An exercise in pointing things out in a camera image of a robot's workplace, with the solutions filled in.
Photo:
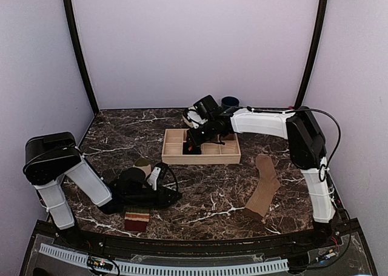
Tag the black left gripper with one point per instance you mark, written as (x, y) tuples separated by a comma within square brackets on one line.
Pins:
[(163, 196)]

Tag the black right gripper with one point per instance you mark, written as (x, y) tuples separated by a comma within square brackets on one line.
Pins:
[(196, 139)]

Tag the beige striped sock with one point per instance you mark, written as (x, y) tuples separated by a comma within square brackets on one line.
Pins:
[(136, 218)]

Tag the black argyle sock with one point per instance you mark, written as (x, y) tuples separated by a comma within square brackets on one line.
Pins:
[(188, 149)]

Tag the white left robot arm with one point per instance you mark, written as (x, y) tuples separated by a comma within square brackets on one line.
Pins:
[(50, 158)]

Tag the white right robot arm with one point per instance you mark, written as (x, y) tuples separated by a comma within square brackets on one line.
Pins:
[(307, 143)]

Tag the dark blue mug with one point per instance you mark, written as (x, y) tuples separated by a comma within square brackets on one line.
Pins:
[(228, 102)]

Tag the patterned ceramic plate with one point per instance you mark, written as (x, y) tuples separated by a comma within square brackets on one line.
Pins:
[(191, 117)]

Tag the wooden compartment tray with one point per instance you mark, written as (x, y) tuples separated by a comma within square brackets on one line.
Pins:
[(209, 153)]

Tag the tan plain sock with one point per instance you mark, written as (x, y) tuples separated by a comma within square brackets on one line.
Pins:
[(268, 184)]

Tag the white slotted cable duct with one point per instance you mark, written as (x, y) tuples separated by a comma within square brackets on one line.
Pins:
[(103, 266)]

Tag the right black corner post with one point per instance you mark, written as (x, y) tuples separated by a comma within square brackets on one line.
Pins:
[(313, 50)]

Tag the black corner post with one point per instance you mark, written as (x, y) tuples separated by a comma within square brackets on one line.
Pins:
[(73, 31), (313, 50)]

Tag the left black corner post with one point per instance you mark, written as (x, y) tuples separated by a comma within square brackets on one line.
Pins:
[(73, 31)]

